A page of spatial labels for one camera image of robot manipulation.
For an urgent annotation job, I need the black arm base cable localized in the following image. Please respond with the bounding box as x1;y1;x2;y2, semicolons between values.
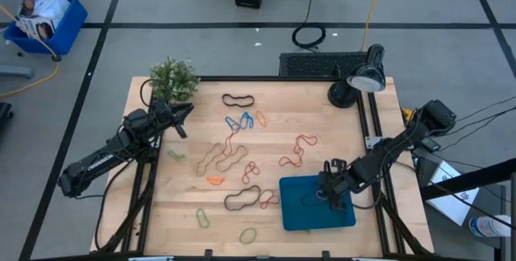
94;158;136;252

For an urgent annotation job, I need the long orange-red rubber band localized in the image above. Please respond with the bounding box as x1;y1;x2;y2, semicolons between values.
278;134;318;168

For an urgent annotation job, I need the black chair base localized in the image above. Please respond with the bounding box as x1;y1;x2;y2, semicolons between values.
0;101;15;133

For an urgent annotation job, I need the black power adapter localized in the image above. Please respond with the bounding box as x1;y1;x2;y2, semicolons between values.
418;136;441;153

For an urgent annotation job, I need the black desk lamp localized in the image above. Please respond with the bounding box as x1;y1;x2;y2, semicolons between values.
327;43;387;110

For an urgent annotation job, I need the clear water bottle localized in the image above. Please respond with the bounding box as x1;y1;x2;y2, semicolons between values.
468;214;512;238

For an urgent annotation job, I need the dark grey side table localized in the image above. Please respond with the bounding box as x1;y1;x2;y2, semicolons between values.
411;147;508;251

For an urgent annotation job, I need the black power cable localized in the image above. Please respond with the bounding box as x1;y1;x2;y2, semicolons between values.
439;107;516;152
453;95;516;124

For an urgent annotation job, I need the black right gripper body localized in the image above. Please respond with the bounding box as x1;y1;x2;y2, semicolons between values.
318;169;354;203

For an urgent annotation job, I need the small artificial green plant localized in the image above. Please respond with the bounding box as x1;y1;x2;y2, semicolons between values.
148;56;202;104

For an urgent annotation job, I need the yellow floor cable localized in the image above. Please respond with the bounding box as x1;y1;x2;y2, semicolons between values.
0;5;60;99

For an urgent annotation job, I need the blue storage crate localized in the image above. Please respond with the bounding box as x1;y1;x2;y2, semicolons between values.
2;0;89;56

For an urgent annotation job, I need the blue rubber band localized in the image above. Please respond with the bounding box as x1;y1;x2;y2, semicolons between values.
224;115;242;132
239;111;255;130

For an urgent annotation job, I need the black coiled cable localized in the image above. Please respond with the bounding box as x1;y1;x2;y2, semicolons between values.
291;0;327;51

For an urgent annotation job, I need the yellow hanging cable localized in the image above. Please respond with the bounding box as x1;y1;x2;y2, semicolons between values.
360;0;389;52

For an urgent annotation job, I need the silver metal bracket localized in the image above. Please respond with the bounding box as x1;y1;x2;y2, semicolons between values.
364;135;384;150

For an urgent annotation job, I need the thin dark rubber band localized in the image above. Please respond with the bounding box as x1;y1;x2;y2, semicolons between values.
299;190;324;208

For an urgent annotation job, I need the teal plastic bin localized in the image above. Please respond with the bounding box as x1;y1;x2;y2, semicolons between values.
278;174;357;232

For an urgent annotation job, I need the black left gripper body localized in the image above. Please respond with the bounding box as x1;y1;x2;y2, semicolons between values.
149;96;179;132

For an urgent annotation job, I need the black mesh-top box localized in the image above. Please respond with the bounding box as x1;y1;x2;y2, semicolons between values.
278;52;368;78

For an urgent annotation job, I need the grey furniture foot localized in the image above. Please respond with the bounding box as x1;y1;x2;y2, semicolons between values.
0;65;34;79

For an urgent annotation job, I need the black metal bar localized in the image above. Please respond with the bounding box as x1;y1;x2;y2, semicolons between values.
418;157;516;202

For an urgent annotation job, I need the small black rubber band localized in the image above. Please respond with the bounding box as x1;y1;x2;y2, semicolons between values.
221;93;256;108

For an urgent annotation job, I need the white paper box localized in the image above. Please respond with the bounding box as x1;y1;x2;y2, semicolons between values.
426;159;481;226

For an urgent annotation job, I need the white printed carton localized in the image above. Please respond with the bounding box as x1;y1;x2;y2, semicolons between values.
16;15;56;41
19;0;72;20

